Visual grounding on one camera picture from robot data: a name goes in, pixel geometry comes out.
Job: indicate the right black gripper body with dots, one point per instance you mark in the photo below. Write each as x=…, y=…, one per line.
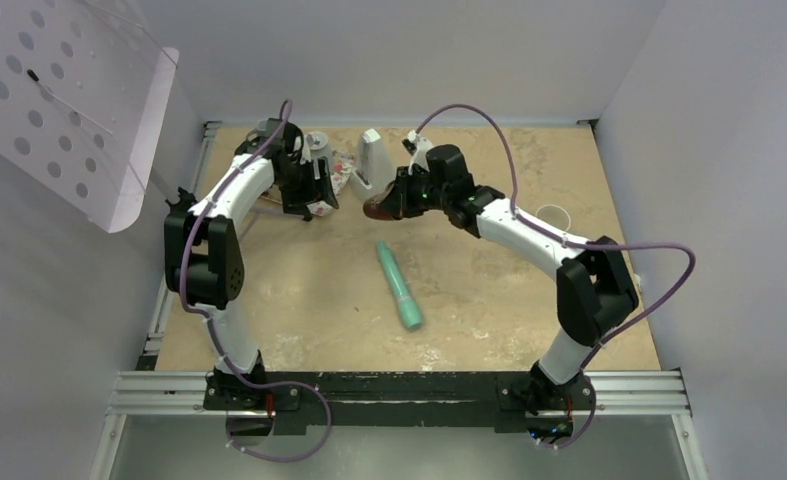
x=418, y=192

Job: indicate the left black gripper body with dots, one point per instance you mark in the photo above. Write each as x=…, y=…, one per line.
x=301, y=188

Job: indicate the brown striped mug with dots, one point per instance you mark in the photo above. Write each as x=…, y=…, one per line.
x=374, y=208

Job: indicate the light green mug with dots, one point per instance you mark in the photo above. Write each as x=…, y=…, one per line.
x=554, y=215

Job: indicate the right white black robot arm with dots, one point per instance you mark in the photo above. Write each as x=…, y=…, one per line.
x=595, y=292

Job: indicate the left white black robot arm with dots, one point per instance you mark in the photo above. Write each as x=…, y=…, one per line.
x=203, y=261

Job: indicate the white upside-down mug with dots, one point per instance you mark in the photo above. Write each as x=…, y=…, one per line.
x=319, y=146

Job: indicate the grey mug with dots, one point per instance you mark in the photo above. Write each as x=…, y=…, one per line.
x=260, y=132

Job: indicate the floral tray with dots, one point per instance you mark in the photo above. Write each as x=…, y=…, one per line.
x=340, y=174

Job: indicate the white wedge-shaped device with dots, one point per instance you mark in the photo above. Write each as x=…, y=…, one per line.
x=373, y=166

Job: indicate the teal cylindrical tube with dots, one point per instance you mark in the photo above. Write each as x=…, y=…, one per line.
x=407, y=308

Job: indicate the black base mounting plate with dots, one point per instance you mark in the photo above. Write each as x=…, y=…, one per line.
x=504, y=401

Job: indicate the white perforated panel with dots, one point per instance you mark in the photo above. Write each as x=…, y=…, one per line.
x=84, y=90

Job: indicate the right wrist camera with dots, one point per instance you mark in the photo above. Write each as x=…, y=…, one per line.
x=417, y=146

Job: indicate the aluminium frame rail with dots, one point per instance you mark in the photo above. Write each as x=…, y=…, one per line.
x=618, y=393

